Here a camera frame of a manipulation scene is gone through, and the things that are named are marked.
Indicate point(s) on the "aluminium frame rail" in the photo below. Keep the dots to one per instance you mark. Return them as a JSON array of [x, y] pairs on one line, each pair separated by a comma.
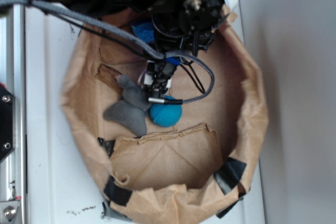
[[13, 169]]

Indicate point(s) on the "teal rubber ball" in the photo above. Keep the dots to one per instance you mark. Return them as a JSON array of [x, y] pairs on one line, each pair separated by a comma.
[[165, 115]]

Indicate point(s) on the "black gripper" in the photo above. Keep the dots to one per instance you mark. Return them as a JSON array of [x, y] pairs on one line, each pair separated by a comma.
[[186, 25]]

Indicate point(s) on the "blue sponge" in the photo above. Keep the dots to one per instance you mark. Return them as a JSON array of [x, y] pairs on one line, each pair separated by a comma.
[[144, 30]]

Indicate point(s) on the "black corner bracket plate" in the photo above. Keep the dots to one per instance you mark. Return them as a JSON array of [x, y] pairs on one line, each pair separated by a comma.
[[7, 118]]

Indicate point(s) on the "grey plush elephant toy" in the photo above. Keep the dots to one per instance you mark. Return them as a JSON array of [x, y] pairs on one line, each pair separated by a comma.
[[132, 109]]

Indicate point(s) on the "brown paper bag bin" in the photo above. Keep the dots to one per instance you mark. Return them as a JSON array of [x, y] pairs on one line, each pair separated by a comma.
[[186, 173]]

